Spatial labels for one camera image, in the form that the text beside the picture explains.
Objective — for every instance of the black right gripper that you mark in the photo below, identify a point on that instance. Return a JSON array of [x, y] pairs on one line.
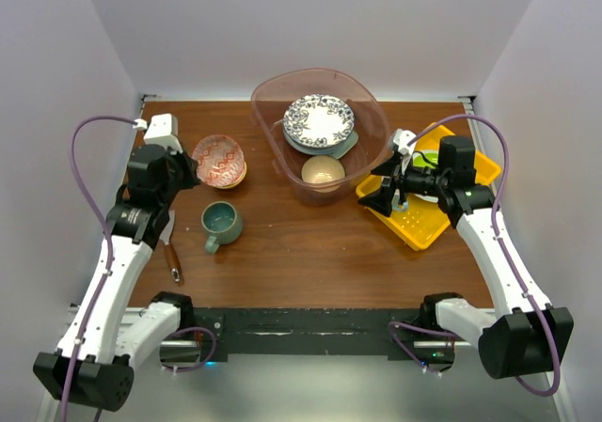
[[380, 201]]

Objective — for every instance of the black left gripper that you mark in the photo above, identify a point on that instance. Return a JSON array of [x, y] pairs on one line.
[[190, 166]]

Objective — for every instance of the red patterned bowl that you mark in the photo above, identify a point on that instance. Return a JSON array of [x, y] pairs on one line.
[[220, 160]]

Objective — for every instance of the pale green divided dish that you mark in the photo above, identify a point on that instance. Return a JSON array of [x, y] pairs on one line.
[[345, 146]]

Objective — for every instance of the beige ceramic bowl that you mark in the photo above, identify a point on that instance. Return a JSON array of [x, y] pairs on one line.
[[322, 169]]

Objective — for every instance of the green rimmed lettered plate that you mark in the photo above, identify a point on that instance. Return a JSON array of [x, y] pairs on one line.
[[318, 146]]

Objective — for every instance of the blue patterned bottom plate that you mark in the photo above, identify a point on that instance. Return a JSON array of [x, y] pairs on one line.
[[318, 121]]

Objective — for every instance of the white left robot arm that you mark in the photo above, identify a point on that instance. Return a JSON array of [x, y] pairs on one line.
[[94, 363]]

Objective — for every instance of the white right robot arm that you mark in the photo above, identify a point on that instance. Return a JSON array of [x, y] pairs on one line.
[[525, 334]]

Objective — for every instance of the clear pink plastic bin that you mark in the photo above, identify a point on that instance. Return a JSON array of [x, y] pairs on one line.
[[269, 102]]

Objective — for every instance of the light blue white mug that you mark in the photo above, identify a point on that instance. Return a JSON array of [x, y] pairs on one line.
[[399, 205]]

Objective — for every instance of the white rimmed plate under green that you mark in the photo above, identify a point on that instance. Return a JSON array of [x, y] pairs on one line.
[[427, 198]]

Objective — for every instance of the lime green plate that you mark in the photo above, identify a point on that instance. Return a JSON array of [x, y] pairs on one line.
[[425, 159]]

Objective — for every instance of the yellow plastic tray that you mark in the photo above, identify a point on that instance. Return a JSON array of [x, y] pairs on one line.
[[424, 222]]

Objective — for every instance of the white yellow rimmed bowl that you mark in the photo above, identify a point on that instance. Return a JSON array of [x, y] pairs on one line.
[[235, 182]]

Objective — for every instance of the teal ceramic mug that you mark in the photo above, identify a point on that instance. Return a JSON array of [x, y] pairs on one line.
[[222, 224]]

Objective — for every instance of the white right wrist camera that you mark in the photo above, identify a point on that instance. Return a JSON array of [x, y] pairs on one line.
[[402, 144]]

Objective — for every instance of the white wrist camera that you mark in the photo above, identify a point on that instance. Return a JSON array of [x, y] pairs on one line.
[[161, 130], [402, 144]]

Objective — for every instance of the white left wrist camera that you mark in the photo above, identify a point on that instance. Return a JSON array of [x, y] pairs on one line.
[[161, 130]]

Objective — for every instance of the spatula with wooden handle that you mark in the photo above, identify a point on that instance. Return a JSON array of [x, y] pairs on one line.
[[172, 259]]

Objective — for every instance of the black mounting base plate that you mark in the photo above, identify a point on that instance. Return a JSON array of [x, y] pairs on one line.
[[222, 332]]

